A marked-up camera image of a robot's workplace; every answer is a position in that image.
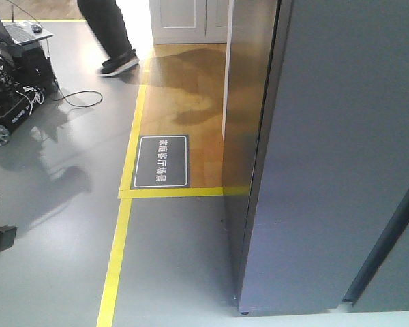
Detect black cable on floor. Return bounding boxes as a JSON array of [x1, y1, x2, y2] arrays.
[[49, 78, 104, 109]]

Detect black shoe white sole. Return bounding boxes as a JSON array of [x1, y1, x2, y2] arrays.
[[99, 49, 139, 77]]

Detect open fridge door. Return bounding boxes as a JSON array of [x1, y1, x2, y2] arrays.
[[238, 1, 409, 315]]

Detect black computer mouse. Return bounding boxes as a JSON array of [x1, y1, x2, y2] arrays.
[[31, 23, 42, 33]]

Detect white panelled door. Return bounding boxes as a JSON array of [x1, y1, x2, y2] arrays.
[[149, 0, 230, 44]]

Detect grey laptop on cart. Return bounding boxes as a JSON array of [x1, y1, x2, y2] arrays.
[[0, 19, 54, 45]]

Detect dark floor sign sticker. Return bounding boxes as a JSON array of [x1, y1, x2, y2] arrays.
[[131, 135, 190, 189]]

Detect person leg dark trousers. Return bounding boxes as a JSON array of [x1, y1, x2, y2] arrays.
[[77, 0, 134, 59]]

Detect black mobile robot cart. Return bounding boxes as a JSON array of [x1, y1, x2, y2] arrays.
[[0, 38, 59, 147]]

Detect dark grey fridge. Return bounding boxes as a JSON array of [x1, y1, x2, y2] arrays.
[[223, 1, 409, 316]]

